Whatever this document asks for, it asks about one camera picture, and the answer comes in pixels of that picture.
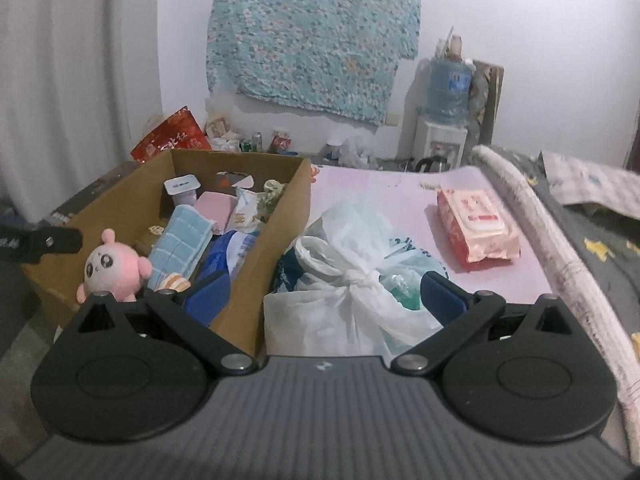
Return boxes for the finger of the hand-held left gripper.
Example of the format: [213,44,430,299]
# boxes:
[0,224,84,264]

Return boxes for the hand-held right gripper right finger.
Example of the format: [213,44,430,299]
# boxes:
[392,271,576,376]

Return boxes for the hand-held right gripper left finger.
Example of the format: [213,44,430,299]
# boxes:
[75,270,257,376]

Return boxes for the orange striped cloth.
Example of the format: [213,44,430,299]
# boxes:
[152,272,192,294]

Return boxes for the blue white wipes pack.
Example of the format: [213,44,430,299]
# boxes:
[197,230,258,281]

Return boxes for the light blue towel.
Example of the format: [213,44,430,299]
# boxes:
[147,207,216,286]

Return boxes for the pink plush toy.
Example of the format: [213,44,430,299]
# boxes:
[76,228,153,304]

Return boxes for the pink towel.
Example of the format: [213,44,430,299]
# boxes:
[192,192,238,233]

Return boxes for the white blue wrapper packet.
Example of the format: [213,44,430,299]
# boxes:
[227,187,262,233]

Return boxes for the brown cardboard box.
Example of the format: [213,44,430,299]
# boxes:
[22,149,313,356]

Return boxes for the green white scrunchie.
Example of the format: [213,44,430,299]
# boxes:
[262,179,287,216]

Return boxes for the pink wet wipes pack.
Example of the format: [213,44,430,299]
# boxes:
[436,189,521,272]

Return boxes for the white plastic bag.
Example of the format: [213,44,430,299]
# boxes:
[263,197,446,356]

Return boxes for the grey star blanket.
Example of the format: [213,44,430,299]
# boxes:
[515,152,640,341]

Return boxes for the beige paper bag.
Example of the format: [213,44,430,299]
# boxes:
[205,112,241,151]

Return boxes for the red snack bag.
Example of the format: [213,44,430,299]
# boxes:
[131,106,211,163]

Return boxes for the crumpled white plastic bags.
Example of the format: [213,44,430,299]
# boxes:
[327,135,378,168]

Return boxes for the checkered cloth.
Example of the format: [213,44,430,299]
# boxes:
[542,151,640,218]

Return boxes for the patterned board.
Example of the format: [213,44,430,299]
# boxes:
[470,60,506,148]

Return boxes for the blue water jug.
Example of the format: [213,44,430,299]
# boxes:
[425,55,473,128]

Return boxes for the floral wall cloth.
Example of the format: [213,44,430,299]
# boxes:
[206,0,422,126]

